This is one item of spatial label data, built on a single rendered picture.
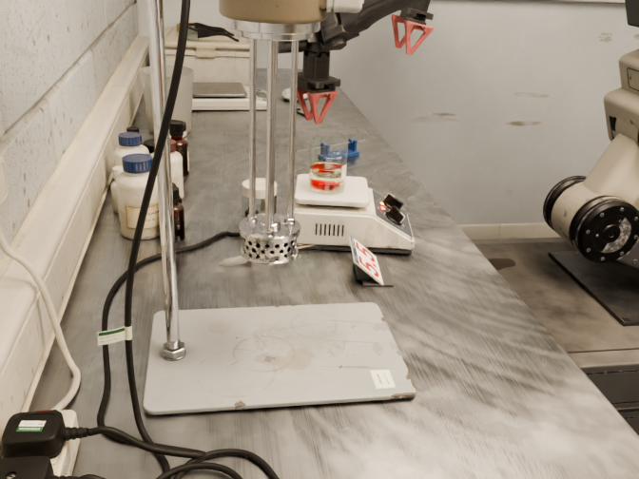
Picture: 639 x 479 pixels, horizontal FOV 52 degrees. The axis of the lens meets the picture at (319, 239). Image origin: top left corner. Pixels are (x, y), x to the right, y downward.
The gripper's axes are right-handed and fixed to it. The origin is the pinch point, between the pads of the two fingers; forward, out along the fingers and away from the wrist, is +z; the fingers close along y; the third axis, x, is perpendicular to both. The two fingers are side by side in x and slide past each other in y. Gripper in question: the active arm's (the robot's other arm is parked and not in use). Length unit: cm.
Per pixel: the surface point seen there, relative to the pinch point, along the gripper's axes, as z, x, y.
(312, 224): 4.8, -26.1, 38.7
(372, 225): 4.5, -18.4, 44.2
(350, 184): 0.8, -16.6, 35.6
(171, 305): 1, -57, 56
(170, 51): -2, -1, -78
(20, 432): 3, -75, 66
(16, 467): 3, -76, 70
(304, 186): 0.8, -23.9, 32.9
